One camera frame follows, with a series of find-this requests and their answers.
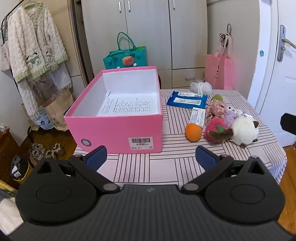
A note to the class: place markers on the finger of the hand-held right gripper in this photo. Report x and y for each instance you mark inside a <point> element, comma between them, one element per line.
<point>289,124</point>

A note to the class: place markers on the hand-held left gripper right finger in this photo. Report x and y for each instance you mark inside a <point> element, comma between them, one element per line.
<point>204,158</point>

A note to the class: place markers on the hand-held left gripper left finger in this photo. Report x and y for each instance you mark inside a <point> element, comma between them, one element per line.
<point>97,158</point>

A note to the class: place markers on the orange plush ball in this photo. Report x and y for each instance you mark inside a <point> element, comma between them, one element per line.
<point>193,132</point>

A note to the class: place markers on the red strawberry plush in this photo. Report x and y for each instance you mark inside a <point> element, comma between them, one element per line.
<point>215,129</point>

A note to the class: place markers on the pink cardboard box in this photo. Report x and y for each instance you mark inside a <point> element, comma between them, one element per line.
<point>115,129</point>

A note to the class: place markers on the white labelled snack packet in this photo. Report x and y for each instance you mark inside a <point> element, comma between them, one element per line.
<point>197,117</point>

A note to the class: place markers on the white plush cat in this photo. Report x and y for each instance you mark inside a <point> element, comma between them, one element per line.
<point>245,132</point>

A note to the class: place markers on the pink floral fabric plush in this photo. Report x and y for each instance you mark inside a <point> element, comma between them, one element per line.
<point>215,110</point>

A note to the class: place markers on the purple plush toy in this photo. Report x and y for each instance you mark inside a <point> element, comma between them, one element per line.
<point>232,114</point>

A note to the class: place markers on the blue wet wipes pack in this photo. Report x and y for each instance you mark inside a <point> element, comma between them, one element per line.
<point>186,100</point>

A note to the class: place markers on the green plush toy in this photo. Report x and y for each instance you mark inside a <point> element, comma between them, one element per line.
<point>217,97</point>

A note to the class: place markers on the white plastic bag bundle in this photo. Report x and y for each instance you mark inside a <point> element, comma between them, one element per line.
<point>201,87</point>

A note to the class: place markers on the white door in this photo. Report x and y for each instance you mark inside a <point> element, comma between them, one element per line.
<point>272,76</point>

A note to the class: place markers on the brown paper bag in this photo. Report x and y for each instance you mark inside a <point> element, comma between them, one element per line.
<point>57,111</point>

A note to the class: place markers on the blue white plastic bag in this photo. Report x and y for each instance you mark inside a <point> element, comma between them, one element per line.
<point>42,121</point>

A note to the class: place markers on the round blue sticker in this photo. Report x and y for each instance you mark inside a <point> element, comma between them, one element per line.
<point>261,53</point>

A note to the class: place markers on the yellow black container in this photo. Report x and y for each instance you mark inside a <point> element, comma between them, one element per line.
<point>19,170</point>

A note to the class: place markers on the pink paper bag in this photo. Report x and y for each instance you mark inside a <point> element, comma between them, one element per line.
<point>218,69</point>

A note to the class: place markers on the bed blanket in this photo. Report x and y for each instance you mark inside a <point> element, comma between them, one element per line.
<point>8,204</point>

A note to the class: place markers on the teal felt tote bag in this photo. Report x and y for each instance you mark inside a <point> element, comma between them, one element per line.
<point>126,56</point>

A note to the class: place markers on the white green knit cardigan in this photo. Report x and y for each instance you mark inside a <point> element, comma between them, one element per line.
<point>34,39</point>

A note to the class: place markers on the white wardrobe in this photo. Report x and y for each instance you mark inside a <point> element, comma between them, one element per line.
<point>150,34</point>

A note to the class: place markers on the beige canvas tote bag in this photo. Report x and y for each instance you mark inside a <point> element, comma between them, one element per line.
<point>4,58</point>

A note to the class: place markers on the black clothes rack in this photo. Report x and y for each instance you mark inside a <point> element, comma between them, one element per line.
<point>4,20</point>

